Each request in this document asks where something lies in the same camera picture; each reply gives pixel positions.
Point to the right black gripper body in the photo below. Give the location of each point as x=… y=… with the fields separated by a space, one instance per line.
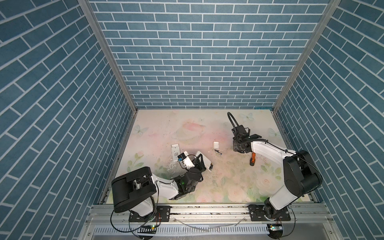
x=236 y=145

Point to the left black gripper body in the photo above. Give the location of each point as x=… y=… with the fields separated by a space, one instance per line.
x=198 y=168

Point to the orange black screwdriver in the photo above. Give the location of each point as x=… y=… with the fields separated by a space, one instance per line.
x=253 y=159

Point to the white battery cover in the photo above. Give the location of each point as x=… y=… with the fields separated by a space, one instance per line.
x=216 y=145

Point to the grey white remote control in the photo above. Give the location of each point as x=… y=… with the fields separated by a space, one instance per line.
x=205 y=160

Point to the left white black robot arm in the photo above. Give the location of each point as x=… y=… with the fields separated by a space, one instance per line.
x=134 y=191

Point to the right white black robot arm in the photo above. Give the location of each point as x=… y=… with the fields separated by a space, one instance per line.
x=300 y=174

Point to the white vented strip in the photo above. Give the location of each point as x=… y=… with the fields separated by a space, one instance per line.
x=204 y=230

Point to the left controller board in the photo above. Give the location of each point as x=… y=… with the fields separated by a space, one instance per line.
x=146 y=232

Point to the controller board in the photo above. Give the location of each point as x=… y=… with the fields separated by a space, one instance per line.
x=275 y=231
x=146 y=232

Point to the right controller board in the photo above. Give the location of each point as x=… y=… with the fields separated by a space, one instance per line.
x=275 y=231

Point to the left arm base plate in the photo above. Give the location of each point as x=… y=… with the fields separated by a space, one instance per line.
x=162 y=214

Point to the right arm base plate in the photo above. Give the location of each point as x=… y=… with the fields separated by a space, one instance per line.
x=260 y=213

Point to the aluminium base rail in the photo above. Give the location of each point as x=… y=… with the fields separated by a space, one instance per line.
x=193 y=214

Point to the right aluminium corner post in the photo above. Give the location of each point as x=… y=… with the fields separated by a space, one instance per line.
x=318 y=30

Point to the aluminium corner post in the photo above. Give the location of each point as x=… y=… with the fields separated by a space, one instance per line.
x=318 y=30
x=93 y=22

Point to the left aluminium corner post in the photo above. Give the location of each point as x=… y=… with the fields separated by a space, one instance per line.
x=93 y=22

